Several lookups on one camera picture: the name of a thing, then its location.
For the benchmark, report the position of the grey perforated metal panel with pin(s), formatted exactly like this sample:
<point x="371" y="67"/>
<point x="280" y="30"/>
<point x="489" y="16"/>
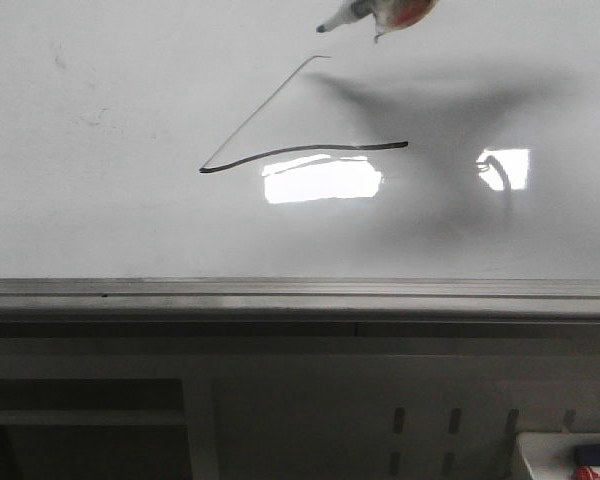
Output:
<point x="289" y="400"/>

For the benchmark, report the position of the white plastic marker tray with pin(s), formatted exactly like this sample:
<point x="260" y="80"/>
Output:
<point x="548" y="455"/>

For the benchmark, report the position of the red capped marker in tray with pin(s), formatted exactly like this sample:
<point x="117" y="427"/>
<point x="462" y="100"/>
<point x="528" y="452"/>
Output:
<point x="585" y="473"/>

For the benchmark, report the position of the white whiteboard with metal frame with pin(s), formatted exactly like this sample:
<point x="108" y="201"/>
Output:
<point x="223" y="155"/>

